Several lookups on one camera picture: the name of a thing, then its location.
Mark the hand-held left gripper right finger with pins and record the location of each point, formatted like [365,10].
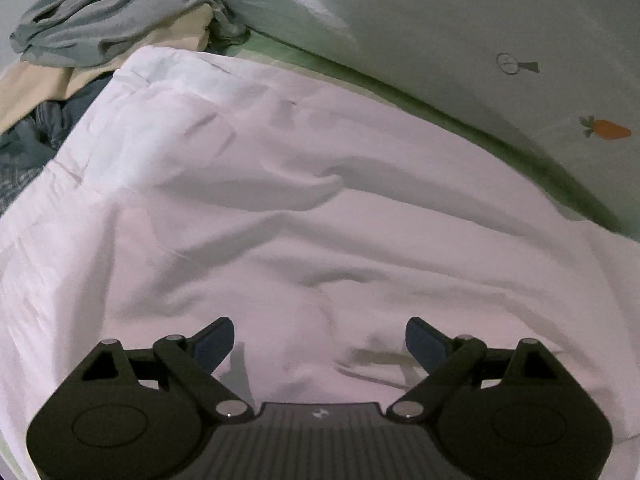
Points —
[425,345]

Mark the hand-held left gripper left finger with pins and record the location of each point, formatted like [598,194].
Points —
[212,345]

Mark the white garment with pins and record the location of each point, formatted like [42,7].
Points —
[310,220]

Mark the blue plaid shirt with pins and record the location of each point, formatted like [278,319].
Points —
[17,180]

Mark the blue denim garment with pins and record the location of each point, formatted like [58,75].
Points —
[60,115]

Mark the beige garment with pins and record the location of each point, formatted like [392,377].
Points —
[165,35]

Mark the carrot print quilt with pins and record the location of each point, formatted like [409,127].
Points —
[475,25]

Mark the grey garment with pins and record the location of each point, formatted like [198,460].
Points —
[115,15]

